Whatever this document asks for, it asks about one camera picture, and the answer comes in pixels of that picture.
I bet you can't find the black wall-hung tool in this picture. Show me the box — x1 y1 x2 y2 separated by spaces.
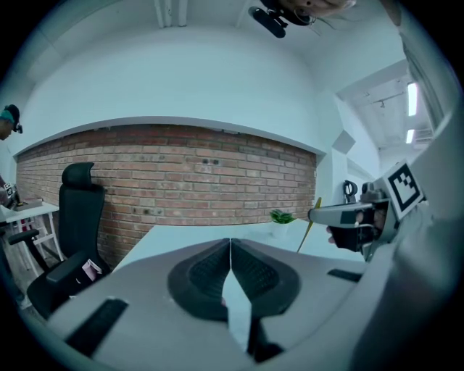
342 180 359 204

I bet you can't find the white desk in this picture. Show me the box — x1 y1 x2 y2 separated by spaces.
0 200 61 273

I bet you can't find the pink item on chair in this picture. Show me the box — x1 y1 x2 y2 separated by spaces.
82 259 104 281

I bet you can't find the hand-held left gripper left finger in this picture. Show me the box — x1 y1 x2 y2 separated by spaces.
46 238 251 371

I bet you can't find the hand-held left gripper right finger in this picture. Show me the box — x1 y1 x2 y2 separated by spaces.
231 238 368 365

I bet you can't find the black head-worn camera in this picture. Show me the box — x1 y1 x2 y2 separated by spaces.
248 6 289 39

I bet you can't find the person's right hand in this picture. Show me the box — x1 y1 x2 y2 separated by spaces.
325 212 364 251

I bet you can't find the black office chair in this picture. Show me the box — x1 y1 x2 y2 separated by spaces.
27 162 112 320

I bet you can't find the person's light grey clothing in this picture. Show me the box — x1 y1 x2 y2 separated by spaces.
346 0 464 371

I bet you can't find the person's face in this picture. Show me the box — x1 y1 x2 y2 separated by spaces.
281 0 360 28

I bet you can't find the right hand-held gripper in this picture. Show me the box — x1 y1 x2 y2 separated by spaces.
307 161 428 262

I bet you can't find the small yellow-green spoon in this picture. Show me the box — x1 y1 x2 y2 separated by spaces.
296 196 323 254

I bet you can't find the small green potted plant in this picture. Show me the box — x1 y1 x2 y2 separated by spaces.
270 209 297 239

